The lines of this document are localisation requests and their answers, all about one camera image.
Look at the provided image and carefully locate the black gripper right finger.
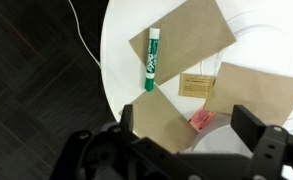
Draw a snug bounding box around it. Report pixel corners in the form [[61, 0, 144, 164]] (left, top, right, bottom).
[[230, 104, 267, 153]]

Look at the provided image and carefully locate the flat white round plate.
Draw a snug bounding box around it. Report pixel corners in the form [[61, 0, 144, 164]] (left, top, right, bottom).
[[199, 8, 293, 83]]

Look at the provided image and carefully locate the green dry erase marker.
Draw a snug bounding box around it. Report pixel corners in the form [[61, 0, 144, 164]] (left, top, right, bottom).
[[143, 27, 161, 93]]

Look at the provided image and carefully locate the round white table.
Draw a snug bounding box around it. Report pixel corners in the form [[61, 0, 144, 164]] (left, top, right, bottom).
[[99, 0, 293, 180]]

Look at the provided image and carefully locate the brown paper napkin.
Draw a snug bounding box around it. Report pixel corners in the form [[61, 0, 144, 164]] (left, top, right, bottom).
[[118, 84, 199, 154], [204, 61, 293, 128], [128, 0, 238, 87]]

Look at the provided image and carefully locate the grey round bowl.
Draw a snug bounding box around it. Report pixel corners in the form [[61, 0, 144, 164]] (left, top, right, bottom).
[[185, 113, 293, 180]]

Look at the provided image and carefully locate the pink sweetener packet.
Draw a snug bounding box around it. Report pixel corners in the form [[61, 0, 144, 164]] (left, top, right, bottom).
[[188, 103, 219, 133]]

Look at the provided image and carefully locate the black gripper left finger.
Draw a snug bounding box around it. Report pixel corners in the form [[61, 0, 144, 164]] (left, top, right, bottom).
[[118, 104, 135, 138]]

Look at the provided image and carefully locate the thin white cable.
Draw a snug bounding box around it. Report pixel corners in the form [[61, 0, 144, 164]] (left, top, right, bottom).
[[67, 0, 102, 69]]

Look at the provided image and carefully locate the printed brown paper packet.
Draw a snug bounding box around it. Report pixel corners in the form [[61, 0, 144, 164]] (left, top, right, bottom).
[[178, 73, 216, 100]]

